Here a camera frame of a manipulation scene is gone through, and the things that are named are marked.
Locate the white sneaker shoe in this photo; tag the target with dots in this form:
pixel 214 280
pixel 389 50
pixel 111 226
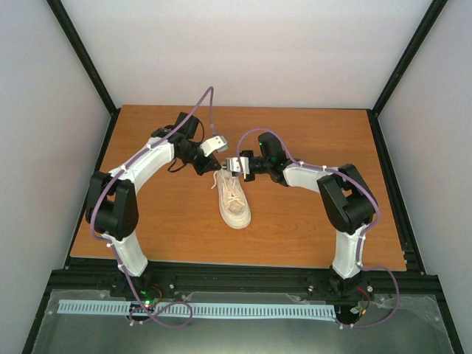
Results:
pixel 234 208

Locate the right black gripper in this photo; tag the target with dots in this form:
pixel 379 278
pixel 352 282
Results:
pixel 246 152

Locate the right black frame post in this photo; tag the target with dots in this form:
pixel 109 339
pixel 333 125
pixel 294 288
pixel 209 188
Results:
pixel 420 34

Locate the left black frame post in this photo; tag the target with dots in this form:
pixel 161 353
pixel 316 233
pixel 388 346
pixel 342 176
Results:
pixel 73 37

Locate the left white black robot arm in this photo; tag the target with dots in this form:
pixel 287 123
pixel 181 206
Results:
pixel 111 202

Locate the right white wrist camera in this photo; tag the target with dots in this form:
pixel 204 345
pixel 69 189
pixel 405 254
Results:
pixel 238 166

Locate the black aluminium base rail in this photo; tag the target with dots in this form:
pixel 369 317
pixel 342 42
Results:
pixel 175 279

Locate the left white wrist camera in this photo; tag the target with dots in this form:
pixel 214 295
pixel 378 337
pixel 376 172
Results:
pixel 214 144

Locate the white shoelace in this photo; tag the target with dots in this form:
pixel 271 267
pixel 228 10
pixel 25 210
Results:
pixel 224 179

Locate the light blue slotted cable duct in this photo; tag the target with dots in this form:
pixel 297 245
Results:
pixel 198 310

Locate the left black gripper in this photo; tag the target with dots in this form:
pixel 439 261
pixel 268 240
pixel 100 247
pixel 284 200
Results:
pixel 209 165

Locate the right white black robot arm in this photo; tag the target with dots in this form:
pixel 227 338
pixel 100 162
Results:
pixel 350 206

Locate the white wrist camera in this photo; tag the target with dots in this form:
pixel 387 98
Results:
pixel 238 166
pixel 214 144

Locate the black frame post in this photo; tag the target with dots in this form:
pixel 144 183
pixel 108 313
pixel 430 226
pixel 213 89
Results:
pixel 420 34
pixel 73 37

